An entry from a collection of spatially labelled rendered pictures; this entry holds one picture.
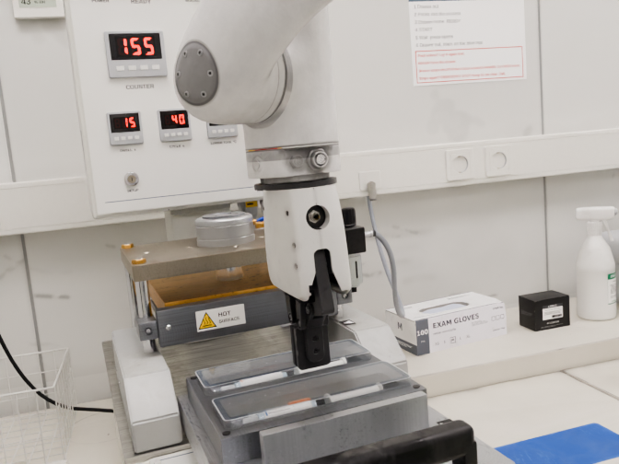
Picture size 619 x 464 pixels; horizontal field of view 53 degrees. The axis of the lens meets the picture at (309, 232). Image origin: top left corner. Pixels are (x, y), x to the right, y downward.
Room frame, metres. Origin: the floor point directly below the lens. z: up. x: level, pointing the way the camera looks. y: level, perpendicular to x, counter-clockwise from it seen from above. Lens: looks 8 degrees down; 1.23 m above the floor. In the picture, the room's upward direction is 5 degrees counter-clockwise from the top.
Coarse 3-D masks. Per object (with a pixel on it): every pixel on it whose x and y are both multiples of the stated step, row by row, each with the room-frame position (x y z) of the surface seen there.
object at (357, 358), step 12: (336, 360) 0.64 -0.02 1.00; (348, 360) 0.64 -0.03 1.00; (360, 360) 0.65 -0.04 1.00; (276, 372) 0.61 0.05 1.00; (288, 372) 0.62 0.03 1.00; (300, 372) 0.62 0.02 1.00; (312, 372) 0.63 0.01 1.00; (228, 384) 0.59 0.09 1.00; (240, 384) 0.60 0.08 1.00; (252, 384) 0.60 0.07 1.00
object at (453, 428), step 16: (416, 432) 0.44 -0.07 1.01; (432, 432) 0.44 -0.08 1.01; (448, 432) 0.44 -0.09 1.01; (464, 432) 0.44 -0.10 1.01; (352, 448) 0.43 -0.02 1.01; (368, 448) 0.43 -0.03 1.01; (384, 448) 0.42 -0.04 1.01; (400, 448) 0.43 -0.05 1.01; (416, 448) 0.43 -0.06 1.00; (432, 448) 0.43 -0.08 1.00; (448, 448) 0.44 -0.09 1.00; (464, 448) 0.44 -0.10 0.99
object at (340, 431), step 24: (192, 408) 0.62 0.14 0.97; (360, 408) 0.50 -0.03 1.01; (384, 408) 0.50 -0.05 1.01; (408, 408) 0.51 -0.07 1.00; (432, 408) 0.57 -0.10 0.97; (192, 432) 0.57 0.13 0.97; (264, 432) 0.47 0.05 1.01; (288, 432) 0.47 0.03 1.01; (312, 432) 0.48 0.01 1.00; (336, 432) 0.48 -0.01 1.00; (360, 432) 0.49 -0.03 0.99; (384, 432) 0.50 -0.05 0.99; (408, 432) 0.51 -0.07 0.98; (216, 456) 0.51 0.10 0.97; (264, 456) 0.46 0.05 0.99; (288, 456) 0.47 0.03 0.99; (312, 456) 0.47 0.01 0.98; (480, 456) 0.47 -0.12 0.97; (504, 456) 0.47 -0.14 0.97
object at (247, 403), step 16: (352, 368) 0.61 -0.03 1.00; (368, 368) 0.60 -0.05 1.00; (384, 368) 0.60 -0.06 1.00; (288, 384) 0.58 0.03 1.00; (304, 384) 0.57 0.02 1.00; (320, 384) 0.57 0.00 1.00; (336, 384) 0.57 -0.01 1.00; (352, 384) 0.56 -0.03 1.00; (368, 384) 0.56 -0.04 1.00; (224, 400) 0.55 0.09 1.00; (240, 400) 0.55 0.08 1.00; (256, 400) 0.54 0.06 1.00; (272, 400) 0.54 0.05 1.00; (288, 400) 0.54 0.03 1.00; (304, 400) 0.54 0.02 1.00; (224, 416) 0.52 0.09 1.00; (240, 416) 0.51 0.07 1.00
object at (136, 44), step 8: (120, 40) 0.93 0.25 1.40; (128, 40) 0.93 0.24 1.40; (136, 40) 0.94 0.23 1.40; (144, 40) 0.94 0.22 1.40; (152, 40) 0.94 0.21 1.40; (120, 48) 0.93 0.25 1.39; (128, 48) 0.93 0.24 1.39; (136, 48) 0.93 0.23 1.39; (144, 48) 0.94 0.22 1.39; (152, 48) 0.94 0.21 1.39; (120, 56) 0.93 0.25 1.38; (128, 56) 0.93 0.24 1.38; (136, 56) 0.93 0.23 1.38; (144, 56) 0.94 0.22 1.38
